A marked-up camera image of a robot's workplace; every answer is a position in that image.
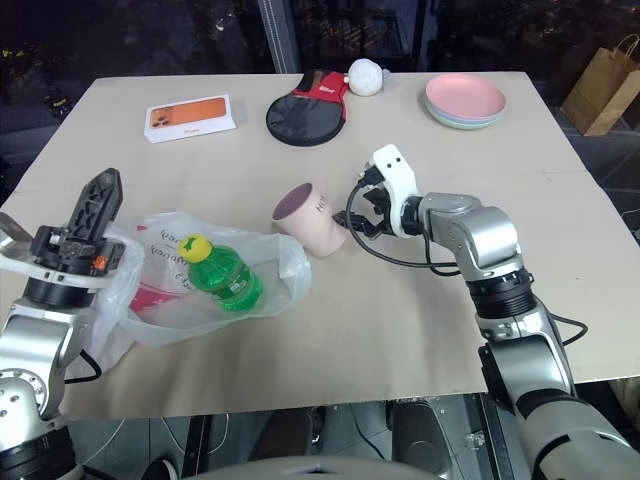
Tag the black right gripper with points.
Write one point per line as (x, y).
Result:
(377, 197)

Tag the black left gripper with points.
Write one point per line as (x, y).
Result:
(65, 250)

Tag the translucent white plastic bag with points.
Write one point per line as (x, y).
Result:
(165, 320)

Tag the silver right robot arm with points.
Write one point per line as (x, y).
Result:
(505, 250)

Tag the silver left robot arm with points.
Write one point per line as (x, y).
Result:
(30, 340)

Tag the brown paper bag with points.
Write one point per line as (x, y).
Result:
(602, 90)

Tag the pink cup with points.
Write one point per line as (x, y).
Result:
(310, 220)

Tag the black red paddle case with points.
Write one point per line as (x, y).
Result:
(302, 112)

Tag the white orange phone box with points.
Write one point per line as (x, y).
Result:
(192, 117)

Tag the light blue plate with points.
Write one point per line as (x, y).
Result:
(442, 116)

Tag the green bottle with yellow cap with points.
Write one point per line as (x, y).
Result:
(225, 280)

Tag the white crumpled ball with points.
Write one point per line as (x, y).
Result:
(365, 77)

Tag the light green plate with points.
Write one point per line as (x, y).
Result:
(462, 125)

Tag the pink plate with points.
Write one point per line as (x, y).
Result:
(465, 95)

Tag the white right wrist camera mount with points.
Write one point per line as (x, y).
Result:
(395, 172)

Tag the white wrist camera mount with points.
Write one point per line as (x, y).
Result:
(395, 172)
(15, 262)

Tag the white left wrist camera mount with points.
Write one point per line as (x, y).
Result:
(15, 262)

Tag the grey window frame post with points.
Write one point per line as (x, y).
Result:
(282, 35)

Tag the black table frame bar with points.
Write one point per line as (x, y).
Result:
(197, 445)
(497, 440)

